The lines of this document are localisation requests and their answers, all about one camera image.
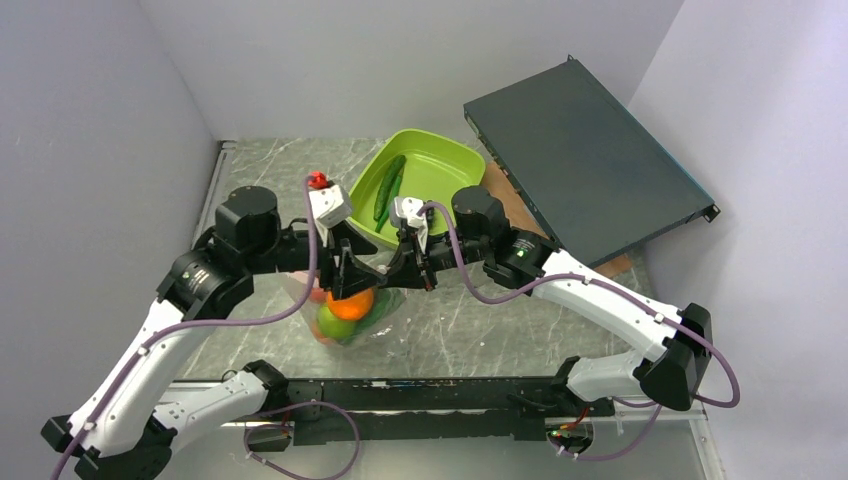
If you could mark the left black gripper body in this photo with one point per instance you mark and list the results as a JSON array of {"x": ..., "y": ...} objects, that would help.
[{"x": 293, "y": 250}]

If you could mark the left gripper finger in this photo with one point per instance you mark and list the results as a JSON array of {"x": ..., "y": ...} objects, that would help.
[
  {"x": 351, "y": 275},
  {"x": 343, "y": 238}
]

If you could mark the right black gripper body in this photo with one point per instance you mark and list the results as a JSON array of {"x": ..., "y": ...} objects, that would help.
[{"x": 452, "y": 249}]

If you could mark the orange toy fruit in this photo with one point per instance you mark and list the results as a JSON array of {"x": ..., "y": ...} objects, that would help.
[{"x": 353, "y": 308}]

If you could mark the white green toy leek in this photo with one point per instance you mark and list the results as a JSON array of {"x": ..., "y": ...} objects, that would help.
[{"x": 387, "y": 301}]

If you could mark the clear zip top bag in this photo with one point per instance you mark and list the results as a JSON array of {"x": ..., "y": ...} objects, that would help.
[{"x": 295, "y": 283}]

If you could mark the green toy apple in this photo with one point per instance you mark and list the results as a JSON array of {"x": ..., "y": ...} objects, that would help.
[{"x": 333, "y": 327}]

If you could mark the green plastic tray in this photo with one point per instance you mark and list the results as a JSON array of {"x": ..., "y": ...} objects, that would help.
[{"x": 436, "y": 168}]

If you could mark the red toy pepper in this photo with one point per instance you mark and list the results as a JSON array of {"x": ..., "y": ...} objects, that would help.
[{"x": 317, "y": 295}]

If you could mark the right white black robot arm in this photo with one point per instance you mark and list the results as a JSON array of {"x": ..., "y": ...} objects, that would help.
[{"x": 668, "y": 353}]

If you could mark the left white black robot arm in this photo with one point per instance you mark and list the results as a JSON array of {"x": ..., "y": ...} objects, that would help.
[{"x": 124, "y": 430}]

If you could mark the green toy cucumber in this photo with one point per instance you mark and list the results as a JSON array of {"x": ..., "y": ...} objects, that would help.
[{"x": 393, "y": 171}]

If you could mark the brown wooden board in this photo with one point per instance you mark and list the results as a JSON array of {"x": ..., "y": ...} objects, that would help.
[{"x": 499, "y": 186}]

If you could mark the dark rack server chassis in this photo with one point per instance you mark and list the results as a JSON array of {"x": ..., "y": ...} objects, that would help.
[{"x": 593, "y": 177}]

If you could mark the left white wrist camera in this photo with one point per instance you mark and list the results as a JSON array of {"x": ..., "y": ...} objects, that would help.
[{"x": 330, "y": 203}]

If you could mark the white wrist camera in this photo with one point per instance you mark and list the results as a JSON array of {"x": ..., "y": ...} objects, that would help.
[
  {"x": 408, "y": 213},
  {"x": 330, "y": 203}
]

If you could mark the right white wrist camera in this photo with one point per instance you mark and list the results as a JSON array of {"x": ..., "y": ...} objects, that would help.
[{"x": 408, "y": 213}]

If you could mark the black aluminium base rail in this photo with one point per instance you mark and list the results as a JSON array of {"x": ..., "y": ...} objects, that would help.
[{"x": 317, "y": 411}]

